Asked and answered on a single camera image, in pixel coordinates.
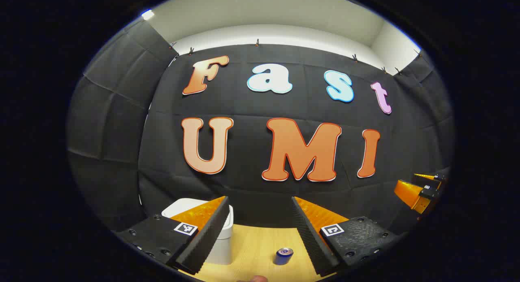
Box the black backdrop cloth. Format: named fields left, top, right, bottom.
left=66, top=18, right=453, bottom=234

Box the row of black cloth clips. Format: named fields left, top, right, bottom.
left=169, top=38, right=423, bottom=75

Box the blue pop can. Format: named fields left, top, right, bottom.
left=273, top=247, right=294, bottom=266

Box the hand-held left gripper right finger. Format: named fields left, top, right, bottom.
left=291, top=196, right=407, bottom=277

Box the white desktop garbage bin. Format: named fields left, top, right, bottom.
left=161, top=198, right=234, bottom=265

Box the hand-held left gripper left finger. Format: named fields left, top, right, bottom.
left=115, top=195, right=230, bottom=275

